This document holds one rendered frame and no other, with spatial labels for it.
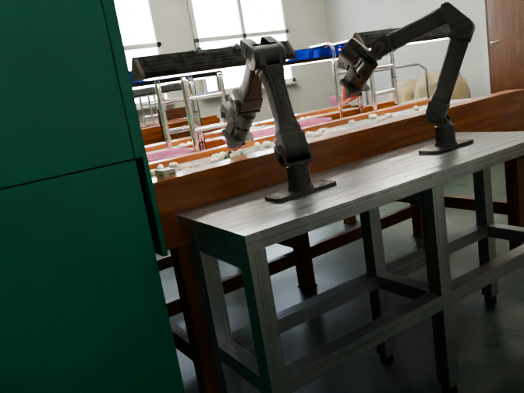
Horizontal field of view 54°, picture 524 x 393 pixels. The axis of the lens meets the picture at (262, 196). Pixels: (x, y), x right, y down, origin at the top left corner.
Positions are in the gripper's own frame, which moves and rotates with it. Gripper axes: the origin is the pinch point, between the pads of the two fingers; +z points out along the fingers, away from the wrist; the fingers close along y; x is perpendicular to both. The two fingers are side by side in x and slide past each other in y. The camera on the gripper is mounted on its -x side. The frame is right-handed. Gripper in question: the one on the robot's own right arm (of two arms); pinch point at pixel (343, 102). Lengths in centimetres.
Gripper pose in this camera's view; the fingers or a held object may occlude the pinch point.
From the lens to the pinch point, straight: 189.9
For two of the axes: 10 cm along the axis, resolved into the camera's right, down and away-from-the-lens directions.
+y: -8.1, 2.5, -5.3
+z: -3.4, 5.5, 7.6
